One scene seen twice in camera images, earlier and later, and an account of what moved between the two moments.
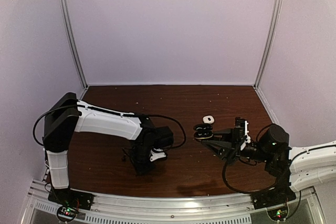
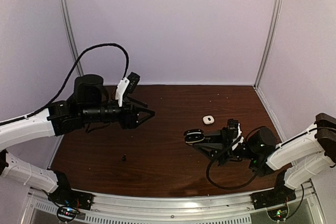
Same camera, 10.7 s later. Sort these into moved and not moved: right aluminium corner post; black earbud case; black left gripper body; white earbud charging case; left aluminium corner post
Moved: black earbud case; black left gripper body
Not moved: white earbud charging case; left aluminium corner post; right aluminium corner post
